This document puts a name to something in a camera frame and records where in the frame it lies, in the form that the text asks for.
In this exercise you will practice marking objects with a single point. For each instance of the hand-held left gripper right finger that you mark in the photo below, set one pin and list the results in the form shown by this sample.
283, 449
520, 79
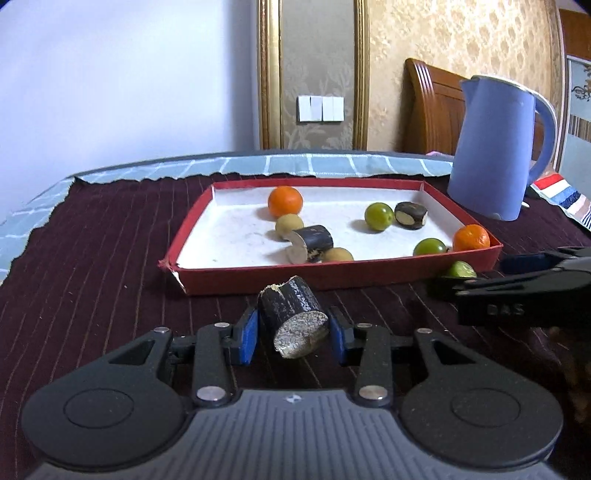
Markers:
337, 339

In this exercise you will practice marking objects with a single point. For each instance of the gold wall frame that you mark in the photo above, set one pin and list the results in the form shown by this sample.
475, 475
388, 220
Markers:
268, 69

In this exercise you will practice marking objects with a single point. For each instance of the orange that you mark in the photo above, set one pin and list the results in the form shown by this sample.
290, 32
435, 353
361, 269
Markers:
285, 201
471, 237

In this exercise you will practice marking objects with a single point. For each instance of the blue electric kettle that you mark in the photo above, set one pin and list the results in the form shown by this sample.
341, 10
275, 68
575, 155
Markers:
489, 161

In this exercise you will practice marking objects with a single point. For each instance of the maroon striped cloth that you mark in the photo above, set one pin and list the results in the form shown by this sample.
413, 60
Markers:
92, 277

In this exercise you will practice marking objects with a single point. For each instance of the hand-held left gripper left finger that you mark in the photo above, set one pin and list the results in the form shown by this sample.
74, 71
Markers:
249, 337

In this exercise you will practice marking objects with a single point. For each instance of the white light switch panel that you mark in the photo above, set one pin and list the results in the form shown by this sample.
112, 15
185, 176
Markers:
320, 109

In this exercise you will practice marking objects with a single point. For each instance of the sugarcane piece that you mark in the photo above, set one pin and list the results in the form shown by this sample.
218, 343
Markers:
291, 309
411, 213
316, 240

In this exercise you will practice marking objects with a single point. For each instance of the wooden headboard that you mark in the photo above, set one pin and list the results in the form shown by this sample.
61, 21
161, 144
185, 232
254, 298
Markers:
434, 110

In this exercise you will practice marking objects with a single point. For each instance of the red cardboard box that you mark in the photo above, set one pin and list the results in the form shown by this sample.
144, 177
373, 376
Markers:
231, 279

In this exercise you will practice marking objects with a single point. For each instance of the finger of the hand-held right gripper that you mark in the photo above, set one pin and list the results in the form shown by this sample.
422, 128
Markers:
526, 263
508, 284

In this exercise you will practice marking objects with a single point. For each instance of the yellow-brown round fruit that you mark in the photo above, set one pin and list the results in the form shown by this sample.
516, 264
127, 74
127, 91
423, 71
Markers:
337, 255
287, 226

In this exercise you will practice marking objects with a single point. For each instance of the pink blanket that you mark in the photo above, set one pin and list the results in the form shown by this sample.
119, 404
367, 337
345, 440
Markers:
438, 154

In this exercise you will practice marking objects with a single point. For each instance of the teal checked cloth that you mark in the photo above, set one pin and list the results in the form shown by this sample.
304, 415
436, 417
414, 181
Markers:
27, 230

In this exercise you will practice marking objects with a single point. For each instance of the decorated cabinet door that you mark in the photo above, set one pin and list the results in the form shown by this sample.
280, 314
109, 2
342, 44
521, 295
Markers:
577, 115

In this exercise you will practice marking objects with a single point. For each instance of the green round fruit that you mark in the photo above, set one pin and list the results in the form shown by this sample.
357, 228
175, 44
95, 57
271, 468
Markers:
429, 248
461, 269
378, 218

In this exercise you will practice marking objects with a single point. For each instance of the red white blue striped cloth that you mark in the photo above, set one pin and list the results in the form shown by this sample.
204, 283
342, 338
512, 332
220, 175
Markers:
563, 194

